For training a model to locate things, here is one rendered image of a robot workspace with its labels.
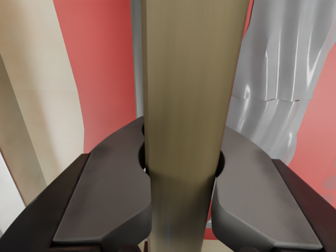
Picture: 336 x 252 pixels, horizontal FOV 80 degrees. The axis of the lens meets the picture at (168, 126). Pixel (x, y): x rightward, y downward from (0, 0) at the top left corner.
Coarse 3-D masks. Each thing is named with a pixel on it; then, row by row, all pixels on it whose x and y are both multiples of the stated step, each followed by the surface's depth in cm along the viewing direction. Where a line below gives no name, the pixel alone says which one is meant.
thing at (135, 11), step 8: (136, 0) 11; (136, 8) 11; (136, 16) 11; (136, 24) 11; (136, 32) 11; (136, 40) 12; (136, 48) 12; (136, 56) 12; (136, 64) 12; (136, 72) 12; (136, 80) 13; (136, 88) 13; (136, 96) 13; (136, 104) 13; (136, 112) 14; (144, 168) 16; (144, 240) 21
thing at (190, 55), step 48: (144, 0) 5; (192, 0) 5; (240, 0) 5; (144, 48) 6; (192, 48) 6; (144, 96) 7; (192, 96) 6; (144, 144) 8; (192, 144) 7; (192, 192) 8; (192, 240) 10
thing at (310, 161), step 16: (80, 96) 17; (96, 96) 17; (112, 96) 17; (128, 96) 17; (96, 112) 18; (112, 112) 18; (128, 112) 18; (320, 112) 18; (96, 128) 19; (112, 128) 19; (304, 128) 19; (320, 128) 19; (96, 144) 20; (304, 144) 20; (320, 144) 20; (304, 160) 21; (320, 160) 21; (304, 176) 22; (320, 176) 22
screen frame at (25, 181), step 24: (0, 72) 16; (0, 96) 16; (0, 120) 16; (0, 144) 16; (24, 144) 19; (0, 168) 17; (24, 168) 19; (0, 192) 18; (24, 192) 19; (0, 216) 20
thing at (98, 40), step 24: (72, 0) 14; (96, 0) 14; (120, 0) 14; (72, 24) 15; (96, 24) 15; (120, 24) 15; (72, 48) 16; (96, 48) 16; (120, 48) 16; (72, 72) 16; (96, 72) 16; (120, 72) 16
